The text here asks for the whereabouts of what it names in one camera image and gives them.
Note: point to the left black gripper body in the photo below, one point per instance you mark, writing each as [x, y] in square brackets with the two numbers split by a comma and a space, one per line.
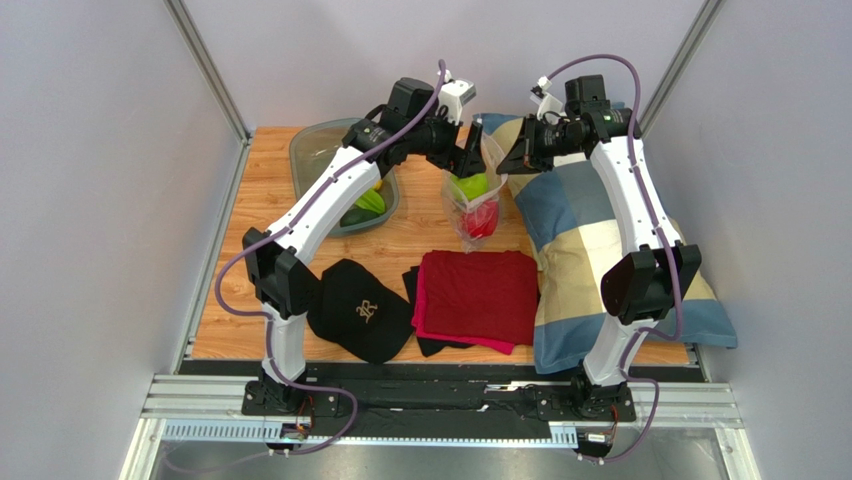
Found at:
[441, 137]

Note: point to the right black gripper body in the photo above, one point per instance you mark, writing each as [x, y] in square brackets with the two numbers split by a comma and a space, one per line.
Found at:
[529, 142]

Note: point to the green apple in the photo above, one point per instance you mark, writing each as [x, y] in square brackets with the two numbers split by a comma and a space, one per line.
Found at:
[469, 188]

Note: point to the clear zip top bag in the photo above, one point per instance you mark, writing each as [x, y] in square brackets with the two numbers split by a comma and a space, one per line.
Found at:
[454, 210]

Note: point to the red bell pepper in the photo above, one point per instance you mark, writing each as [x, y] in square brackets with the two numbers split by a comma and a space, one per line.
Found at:
[483, 221]

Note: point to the green star fruit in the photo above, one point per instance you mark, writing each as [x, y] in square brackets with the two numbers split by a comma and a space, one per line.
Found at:
[371, 201]

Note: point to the dark green avocado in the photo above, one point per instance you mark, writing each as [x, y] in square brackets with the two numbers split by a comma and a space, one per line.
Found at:
[356, 216]

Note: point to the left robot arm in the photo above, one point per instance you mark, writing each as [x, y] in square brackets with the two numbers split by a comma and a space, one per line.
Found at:
[417, 119]

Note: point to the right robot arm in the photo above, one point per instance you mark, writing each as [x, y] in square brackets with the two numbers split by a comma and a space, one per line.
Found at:
[643, 292]

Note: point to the grey plastic food tray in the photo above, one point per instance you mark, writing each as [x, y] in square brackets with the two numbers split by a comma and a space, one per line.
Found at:
[310, 153]

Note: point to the dark red folded cloth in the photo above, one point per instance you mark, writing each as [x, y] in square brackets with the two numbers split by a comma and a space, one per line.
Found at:
[489, 298]

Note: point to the pink folded cloth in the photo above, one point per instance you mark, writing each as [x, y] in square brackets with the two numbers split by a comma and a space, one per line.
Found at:
[466, 343]

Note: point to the black folded cloth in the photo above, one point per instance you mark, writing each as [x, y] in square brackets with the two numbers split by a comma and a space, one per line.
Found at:
[428, 347]

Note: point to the black baseball cap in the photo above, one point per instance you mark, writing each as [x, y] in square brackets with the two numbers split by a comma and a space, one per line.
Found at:
[359, 313]

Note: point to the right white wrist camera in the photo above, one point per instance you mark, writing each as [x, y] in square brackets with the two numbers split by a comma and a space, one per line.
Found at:
[549, 108]

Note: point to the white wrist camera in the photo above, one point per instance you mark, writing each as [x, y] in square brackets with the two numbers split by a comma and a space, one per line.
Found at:
[549, 108]
[452, 98]

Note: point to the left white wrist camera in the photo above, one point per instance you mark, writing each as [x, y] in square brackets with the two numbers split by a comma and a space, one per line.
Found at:
[452, 98]

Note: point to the right aluminium frame post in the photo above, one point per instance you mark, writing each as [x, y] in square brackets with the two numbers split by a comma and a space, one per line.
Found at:
[678, 64]

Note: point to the aluminium frame post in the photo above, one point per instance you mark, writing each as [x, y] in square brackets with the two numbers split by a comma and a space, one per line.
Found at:
[204, 60]
[678, 64]

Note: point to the left aluminium frame post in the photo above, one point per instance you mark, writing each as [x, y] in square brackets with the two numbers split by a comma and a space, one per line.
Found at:
[204, 60]

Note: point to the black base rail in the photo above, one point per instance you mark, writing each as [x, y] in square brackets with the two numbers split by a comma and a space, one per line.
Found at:
[422, 400]

